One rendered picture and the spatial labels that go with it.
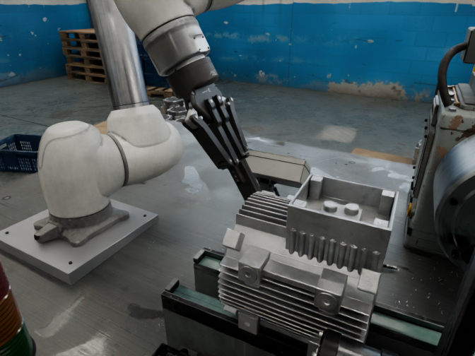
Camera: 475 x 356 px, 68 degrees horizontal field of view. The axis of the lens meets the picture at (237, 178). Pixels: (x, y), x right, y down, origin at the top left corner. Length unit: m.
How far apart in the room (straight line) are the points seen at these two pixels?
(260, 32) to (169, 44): 6.14
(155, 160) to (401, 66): 5.36
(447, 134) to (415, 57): 5.19
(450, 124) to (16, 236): 1.06
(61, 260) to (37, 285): 0.07
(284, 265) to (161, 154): 0.62
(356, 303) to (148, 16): 0.46
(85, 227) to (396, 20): 5.55
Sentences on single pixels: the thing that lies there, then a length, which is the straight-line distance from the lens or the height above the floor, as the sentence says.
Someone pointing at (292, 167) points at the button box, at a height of 1.07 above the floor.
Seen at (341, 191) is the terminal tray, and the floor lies 1.13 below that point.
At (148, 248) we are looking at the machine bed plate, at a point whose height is 0.80.
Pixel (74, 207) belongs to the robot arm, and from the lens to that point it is 0.95.
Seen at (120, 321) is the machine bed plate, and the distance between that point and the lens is 0.79.
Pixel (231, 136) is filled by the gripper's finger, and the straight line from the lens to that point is 0.57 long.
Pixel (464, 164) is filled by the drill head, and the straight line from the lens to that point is 0.72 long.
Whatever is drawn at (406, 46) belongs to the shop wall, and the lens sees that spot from 6.05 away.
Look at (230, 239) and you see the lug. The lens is 0.48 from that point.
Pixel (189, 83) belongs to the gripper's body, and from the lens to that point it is 0.53.
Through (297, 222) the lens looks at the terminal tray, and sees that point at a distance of 0.44.
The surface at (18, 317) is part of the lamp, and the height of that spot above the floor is 1.08.
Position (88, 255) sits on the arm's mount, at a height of 0.83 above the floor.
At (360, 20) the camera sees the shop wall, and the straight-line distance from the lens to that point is 6.12.
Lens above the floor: 1.37
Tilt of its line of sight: 27 degrees down
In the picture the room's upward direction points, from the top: straight up
